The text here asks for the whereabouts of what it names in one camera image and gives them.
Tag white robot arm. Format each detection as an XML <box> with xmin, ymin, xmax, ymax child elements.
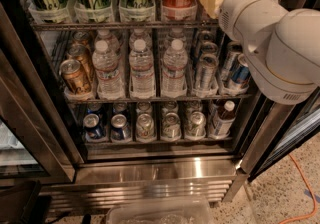
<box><xmin>200</xmin><ymin>0</ymin><xmax>320</xmax><ymax>105</ymax></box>

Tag front silver slim can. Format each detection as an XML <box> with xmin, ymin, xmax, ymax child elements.
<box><xmin>195</xmin><ymin>53</ymin><xmax>219</xmax><ymax>91</ymax></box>

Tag front blue silver can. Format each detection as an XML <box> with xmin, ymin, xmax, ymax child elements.
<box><xmin>228</xmin><ymin>54</ymin><xmax>250</xmax><ymax>90</ymax></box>

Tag stainless steel fridge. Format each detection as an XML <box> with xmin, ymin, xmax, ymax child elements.
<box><xmin>0</xmin><ymin>0</ymin><xmax>320</xmax><ymax>218</ymax></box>

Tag right silver green can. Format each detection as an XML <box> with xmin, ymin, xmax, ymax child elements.
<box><xmin>185</xmin><ymin>111</ymin><xmax>206</xmax><ymax>140</ymax></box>

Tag silver green can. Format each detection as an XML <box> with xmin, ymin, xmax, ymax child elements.
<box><xmin>136</xmin><ymin>113</ymin><xmax>155</xmax><ymax>142</ymax></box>
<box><xmin>161</xmin><ymin>112</ymin><xmax>181</xmax><ymax>141</ymax></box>
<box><xmin>185</xmin><ymin>111</ymin><xmax>206</xmax><ymax>140</ymax></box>

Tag middle silver green can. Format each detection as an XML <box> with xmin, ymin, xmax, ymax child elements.
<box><xmin>161</xmin><ymin>112</ymin><xmax>181</xmax><ymax>141</ymax></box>

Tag middle gold soda can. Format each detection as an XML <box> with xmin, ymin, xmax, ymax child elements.
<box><xmin>67</xmin><ymin>44</ymin><xmax>94</xmax><ymax>82</ymax></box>

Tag gold soda can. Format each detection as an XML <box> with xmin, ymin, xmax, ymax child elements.
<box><xmin>59</xmin><ymin>59</ymin><xmax>91</xmax><ymax>95</ymax></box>
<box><xmin>67</xmin><ymin>44</ymin><xmax>94</xmax><ymax>82</ymax></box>

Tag left silver green can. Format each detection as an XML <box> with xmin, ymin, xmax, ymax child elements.
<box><xmin>136</xmin><ymin>113</ymin><xmax>155</xmax><ymax>142</ymax></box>

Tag glass fridge door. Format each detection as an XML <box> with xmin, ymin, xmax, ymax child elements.
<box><xmin>241</xmin><ymin>88</ymin><xmax>320</xmax><ymax>182</ymax></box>

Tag front gold soda can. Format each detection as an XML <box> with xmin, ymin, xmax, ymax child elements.
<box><xmin>59</xmin><ymin>59</ymin><xmax>91</xmax><ymax>95</ymax></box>

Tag blue pepsi can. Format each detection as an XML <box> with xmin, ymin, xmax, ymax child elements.
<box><xmin>111</xmin><ymin>114</ymin><xmax>132</xmax><ymax>142</ymax></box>
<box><xmin>83</xmin><ymin>114</ymin><xmax>106</xmax><ymax>140</ymax></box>

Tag left blue pepsi can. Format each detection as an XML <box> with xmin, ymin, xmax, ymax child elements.
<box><xmin>83</xmin><ymin>114</ymin><xmax>106</xmax><ymax>140</ymax></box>

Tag right front water bottle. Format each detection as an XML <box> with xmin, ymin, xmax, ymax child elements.
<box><xmin>161</xmin><ymin>39</ymin><xmax>188</xmax><ymax>98</ymax></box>

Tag water bottle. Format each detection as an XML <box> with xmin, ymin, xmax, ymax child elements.
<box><xmin>161</xmin><ymin>39</ymin><xmax>188</xmax><ymax>98</ymax></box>
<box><xmin>129</xmin><ymin>39</ymin><xmax>156</xmax><ymax>99</ymax></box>
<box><xmin>92</xmin><ymin>40</ymin><xmax>124</xmax><ymax>100</ymax></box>

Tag middle front water bottle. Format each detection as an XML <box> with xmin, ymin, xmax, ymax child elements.
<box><xmin>129</xmin><ymin>39</ymin><xmax>156</xmax><ymax>99</ymax></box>

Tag white capped brown bottle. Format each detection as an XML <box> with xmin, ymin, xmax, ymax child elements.
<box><xmin>211</xmin><ymin>100</ymin><xmax>235</xmax><ymax>139</ymax></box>

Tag left front water bottle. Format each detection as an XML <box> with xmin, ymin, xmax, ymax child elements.
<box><xmin>92</xmin><ymin>40</ymin><xmax>124</xmax><ymax>100</ymax></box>

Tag clear plastic bin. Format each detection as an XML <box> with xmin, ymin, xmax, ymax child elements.
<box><xmin>106</xmin><ymin>196</ymin><xmax>213</xmax><ymax>224</ymax></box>

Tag orange floor cable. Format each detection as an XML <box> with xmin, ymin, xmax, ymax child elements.
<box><xmin>278</xmin><ymin>153</ymin><xmax>318</xmax><ymax>224</ymax></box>

